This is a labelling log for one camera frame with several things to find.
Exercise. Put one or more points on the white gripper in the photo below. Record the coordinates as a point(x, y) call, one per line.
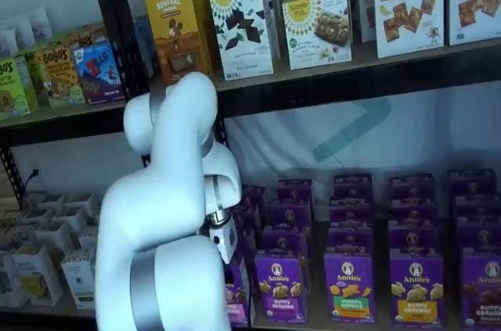
point(225, 239)

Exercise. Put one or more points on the purple Annie's box pink patch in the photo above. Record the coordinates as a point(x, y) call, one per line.
point(254, 195)
point(248, 245)
point(235, 299)
point(250, 215)

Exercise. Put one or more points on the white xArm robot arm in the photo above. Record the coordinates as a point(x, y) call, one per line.
point(156, 209)

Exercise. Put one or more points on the purple Annie's box violet patch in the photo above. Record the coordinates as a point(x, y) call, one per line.
point(280, 292)
point(283, 239)
point(293, 190)
point(289, 213)

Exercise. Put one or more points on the Annie's box green orange patch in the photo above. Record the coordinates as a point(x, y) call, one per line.
point(352, 184)
point(350, 292)
point(350, 211)
point(350, 237)

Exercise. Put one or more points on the white botanical print box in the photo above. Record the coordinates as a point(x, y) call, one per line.
point(78, 276)
point(88, 239)
point(51, 202)
point(37, 276)
point(68, 217)
point(55, 235)
point(11, 280)
point(23, 239)

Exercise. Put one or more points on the purple Annie's box yellow patch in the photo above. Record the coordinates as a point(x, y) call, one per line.
point(413, 209)
point(413, 184)
point(417, 292)
point(413, 239)

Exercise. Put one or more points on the Simple Mills dark chocolate box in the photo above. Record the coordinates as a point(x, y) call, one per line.
point(240, 33)
point(274, 2)

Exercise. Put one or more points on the blue Z Bar box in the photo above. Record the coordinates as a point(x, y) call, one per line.
point(98, 76)

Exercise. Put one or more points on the Simple Mills cookie box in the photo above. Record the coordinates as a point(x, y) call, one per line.
point(317, 33)

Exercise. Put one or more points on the yellow Bobo's snack box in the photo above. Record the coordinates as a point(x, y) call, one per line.
point(58, 80)
point(29, 73)

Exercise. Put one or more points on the brown Bobo's snack box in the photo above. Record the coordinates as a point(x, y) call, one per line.
point(86, 37)

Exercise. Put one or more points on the purple Annie's box brown bunnies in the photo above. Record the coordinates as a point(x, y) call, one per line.
point(479, 235)
point(475, 207)
point(471, 180)
point(483, 292)

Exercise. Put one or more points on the green Bobo's snack box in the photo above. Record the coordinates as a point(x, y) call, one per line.
point(11, 92)

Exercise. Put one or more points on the sea salt crackers box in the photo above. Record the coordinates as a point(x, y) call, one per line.
point(475, 2)

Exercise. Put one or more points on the white sheet with teal stripe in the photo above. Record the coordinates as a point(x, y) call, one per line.
point(274, 143)

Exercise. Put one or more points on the black metal shelving rack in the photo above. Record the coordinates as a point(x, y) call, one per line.
point(352, 90)
point(58, 131)

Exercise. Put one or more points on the black power plug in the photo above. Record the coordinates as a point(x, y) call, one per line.
point(33, 176)

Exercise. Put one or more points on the white pouch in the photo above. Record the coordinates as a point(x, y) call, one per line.
point(8, 43)
point(24, 33)
point(41, 24)

